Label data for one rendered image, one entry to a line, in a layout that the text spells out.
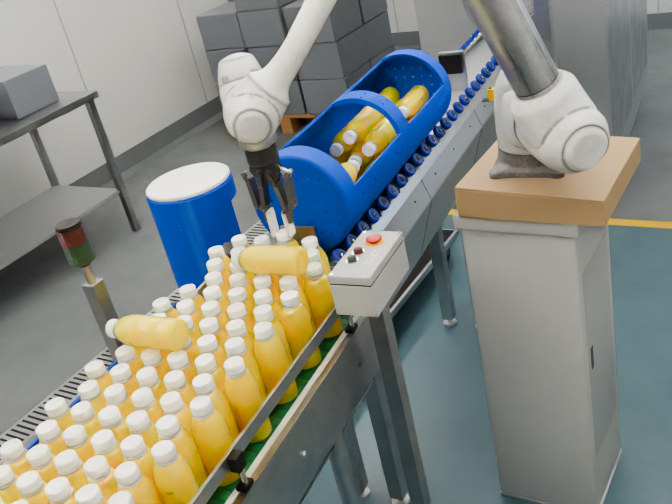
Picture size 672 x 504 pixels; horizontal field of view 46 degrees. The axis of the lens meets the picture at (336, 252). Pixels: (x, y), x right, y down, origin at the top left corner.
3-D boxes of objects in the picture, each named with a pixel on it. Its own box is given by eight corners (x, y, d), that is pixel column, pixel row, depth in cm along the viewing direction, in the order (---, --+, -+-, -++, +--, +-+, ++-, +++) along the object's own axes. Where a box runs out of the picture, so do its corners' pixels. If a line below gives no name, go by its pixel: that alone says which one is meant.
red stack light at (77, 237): (94, 235, 185) (88, 220, 183) (76, 249, 180) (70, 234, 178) (74, 235, 188) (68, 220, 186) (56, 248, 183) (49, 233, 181)
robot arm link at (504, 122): (545, 125, 206) (543, 42, 195) (577, 149, 190) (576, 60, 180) (487, 139, 205) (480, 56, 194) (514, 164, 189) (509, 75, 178)
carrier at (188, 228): (261, 427, 278) (308, 378, 297) (189, 206, 238) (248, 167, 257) (204, 408, 295) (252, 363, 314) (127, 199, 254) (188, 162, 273)
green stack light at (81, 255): (101, 254, 187) (94, 235, 185) (84, 268, 182) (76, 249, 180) (81, 253, 190) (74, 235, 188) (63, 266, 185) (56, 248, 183)
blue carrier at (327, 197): (457, 126, 271) (446, 44, 258) (358, 256, 204) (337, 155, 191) (381, 128, 284) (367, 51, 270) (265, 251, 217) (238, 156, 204)
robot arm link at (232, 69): (228, 120, 183) (231, 138, 171) (209, 55, 175) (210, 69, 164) (273, 109, 183) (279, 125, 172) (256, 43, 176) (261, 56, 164)
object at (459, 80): (469, 88, 310) (464, 49, 303) (466, 91, 307) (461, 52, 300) (445, 89, 315) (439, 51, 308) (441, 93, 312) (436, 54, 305)
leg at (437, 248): (458, 320, 336) (437, 187, 307) (454, 328, 332) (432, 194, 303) (446, 319, 339) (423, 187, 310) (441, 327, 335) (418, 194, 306)
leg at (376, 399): (412, 496, 255) (376, 339, 226) (406, 510, 251) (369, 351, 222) (395, 493, 258) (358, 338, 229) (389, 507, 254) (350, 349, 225)
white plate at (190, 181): (187, 202, 238) (188, 206, 238) (246, 164, 256) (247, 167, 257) (128, 195, 254) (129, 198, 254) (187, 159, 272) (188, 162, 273)
